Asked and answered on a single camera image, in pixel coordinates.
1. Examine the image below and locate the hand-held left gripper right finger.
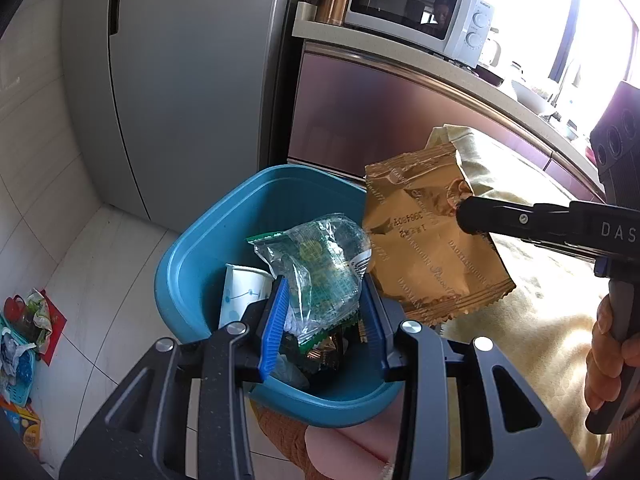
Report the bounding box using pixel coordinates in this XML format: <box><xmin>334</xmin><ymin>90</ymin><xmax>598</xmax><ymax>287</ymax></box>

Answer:
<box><xmin>360</xmin><ymin>276</ymin><xmax>588</xmax><ymax>480</ymax></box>

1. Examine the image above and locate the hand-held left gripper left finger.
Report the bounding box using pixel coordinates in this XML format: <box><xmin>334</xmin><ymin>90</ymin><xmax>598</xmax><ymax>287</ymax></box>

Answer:
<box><xmin>60</xmin><ymin>276</ymin><xmax>291</xmax><ymax>480</ymax></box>

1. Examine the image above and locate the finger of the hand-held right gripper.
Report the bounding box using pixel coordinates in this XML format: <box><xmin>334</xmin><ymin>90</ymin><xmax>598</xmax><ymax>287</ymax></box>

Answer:
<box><xmin>455</xmin><ymin>196</ymin><xmax>577</xmax><ymax>242</ymax></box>
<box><xmin>492</xmin><ymin>234</ymin><xmax>598</xmax><ymax>262</ymax></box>

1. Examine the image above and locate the white patterned paper cup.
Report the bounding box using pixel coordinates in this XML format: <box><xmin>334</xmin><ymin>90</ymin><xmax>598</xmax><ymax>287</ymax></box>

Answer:
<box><xmin>218</xmin><ymin>264</ymin><xmax>275</xmax><ymax>331</ymax></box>

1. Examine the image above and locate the clear green snack wrapper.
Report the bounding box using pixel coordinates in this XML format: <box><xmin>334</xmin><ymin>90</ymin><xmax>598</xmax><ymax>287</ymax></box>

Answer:
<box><xmin>245</xmin><ymin>214</ymin><xmax>373</xmax><ymax>348</ymax></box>

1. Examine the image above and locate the golden snack wrapper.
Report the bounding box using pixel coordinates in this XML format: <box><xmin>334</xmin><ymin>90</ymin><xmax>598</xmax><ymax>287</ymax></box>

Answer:
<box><xmin>362</xmin><ymin>140</ymin><xmax>517</xmax><ymax>325</ymax></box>

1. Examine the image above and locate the blue plastic bin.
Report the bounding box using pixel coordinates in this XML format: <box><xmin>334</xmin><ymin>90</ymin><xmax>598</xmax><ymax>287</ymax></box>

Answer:
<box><xmin>154</xmin><ymin>165</ymin><xmax>401</xmax><ymax>428</ymax></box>

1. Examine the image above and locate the person's right hand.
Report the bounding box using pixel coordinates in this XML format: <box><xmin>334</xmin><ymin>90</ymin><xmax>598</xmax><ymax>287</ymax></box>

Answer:
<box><xmin>584</xmin><ymin>294</ymin><xmax>632</xmax><ymax>412</ymax></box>

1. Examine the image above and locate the black gold snack wrapper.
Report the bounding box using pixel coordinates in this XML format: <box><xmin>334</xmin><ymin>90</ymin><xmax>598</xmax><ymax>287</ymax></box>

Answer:
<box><xmin>279</xmin><ymin>320</ymin><xmax>372</xmax><ymax>377</ymax></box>

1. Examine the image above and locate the yellow tablecloth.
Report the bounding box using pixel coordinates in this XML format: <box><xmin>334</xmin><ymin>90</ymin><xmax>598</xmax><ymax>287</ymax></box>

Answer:
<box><xmin>427</xmin><ymin>125</ymin><xmax>640</xmax><ymax>471</ymax></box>

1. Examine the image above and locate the white bowl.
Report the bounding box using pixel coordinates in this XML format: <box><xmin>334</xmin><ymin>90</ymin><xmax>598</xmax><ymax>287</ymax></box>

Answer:
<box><xmin>510</xmin><ymin>79</ymin><xmax>551</xmax><ymax>115</ymax></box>

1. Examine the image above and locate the person's leg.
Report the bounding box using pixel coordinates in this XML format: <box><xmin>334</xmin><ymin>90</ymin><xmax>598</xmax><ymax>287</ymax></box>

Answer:
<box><xmin>257</xmin><ymin>406</ymin><xmax>403</xmax><ymax>480</ymax></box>

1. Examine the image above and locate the dark food container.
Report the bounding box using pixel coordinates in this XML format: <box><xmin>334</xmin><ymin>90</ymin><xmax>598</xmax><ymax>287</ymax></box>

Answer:
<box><xmin>475</xmin><ymin>64</ymin><xmax>506</xmax><ymax>87</ymax></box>

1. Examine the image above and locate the white electric kettle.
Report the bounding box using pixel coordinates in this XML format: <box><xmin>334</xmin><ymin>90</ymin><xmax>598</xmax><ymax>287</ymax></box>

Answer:
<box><xmin>477</xmin><ymin>25</ymin><xmax>503</xmax><ymax>68</ymax></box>

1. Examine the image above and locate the kitchen base cabinet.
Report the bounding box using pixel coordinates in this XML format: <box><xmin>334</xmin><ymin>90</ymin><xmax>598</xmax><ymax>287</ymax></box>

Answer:
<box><xmin>287</xmin><ymin>2</ymin><xmax>608</xmax><ymax>202</ymax></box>

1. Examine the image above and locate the kitchen window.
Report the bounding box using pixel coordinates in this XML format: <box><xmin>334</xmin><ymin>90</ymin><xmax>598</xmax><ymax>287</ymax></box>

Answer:
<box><xmin>465</xmin><ymin>0</ymin><xmax>640</xmax><ymax>128</ymax></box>

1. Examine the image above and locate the crumpled green white bag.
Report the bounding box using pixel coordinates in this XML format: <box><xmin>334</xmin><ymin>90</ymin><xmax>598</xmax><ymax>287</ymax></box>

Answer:
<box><xmin>24</xmin><ymin>289</ymin><xmax>54</xmax><ymax>347</ymax></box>

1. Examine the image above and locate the white microwave oven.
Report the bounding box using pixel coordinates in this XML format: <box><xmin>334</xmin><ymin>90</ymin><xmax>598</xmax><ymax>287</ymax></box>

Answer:
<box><xmin>345</xmin><ymin>0</ymin><xmax>496</xmax><ymax>68</ymax></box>

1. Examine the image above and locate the teal plastic basket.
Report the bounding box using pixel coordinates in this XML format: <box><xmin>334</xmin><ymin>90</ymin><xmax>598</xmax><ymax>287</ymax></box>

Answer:
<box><xmin>0</xmin><ymin>329</ymin><xmax>37</xmax><ymax>406</ymax></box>

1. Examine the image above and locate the grey refrigerator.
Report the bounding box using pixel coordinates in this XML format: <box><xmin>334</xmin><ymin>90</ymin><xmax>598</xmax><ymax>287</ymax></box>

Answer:
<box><xmin>60</xmin><ymin>0</ymin><xmax>301</xmax><ymax>222</ymax></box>

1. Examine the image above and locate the colourful cardboard box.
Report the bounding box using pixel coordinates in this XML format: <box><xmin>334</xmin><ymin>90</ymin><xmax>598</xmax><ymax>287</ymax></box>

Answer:
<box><xmin>0</xmin><ymin>399</ymin><xmax>42</xmax><ymax>457</ymax></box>

